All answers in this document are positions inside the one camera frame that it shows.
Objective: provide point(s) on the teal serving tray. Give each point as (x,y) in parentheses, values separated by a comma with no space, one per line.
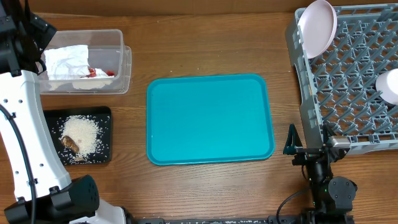
(208,119)

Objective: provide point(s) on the brown food scrap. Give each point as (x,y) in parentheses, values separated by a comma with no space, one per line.
(69,143)

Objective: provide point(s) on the black plastic tray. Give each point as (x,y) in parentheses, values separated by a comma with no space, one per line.
(102,137)

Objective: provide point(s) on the clear plastic bin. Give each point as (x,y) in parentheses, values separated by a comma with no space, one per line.
(107,51)

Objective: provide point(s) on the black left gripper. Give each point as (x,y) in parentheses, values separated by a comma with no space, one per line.
(41,31)

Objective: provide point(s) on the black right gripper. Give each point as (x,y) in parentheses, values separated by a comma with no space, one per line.
(293,145)

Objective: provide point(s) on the grey dishwasher rack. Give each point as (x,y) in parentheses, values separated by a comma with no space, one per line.
(338,87)

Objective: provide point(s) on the red snack wrapper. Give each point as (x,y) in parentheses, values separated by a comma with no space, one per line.
(99,73)

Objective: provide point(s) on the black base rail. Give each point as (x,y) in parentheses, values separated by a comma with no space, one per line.
(233,221)

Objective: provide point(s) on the pink white bowl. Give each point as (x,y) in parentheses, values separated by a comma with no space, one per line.
(387,83)

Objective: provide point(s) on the pile of white rice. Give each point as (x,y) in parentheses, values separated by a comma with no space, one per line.
(81,133)

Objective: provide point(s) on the white round plate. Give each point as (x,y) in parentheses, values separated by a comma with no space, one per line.
(318,25)

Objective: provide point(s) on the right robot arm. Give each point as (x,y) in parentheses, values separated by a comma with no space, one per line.
(332,196)

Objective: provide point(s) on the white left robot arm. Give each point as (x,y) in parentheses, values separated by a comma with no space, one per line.
(44,190)

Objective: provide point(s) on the white napkin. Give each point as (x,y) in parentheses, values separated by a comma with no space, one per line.
(69,65)

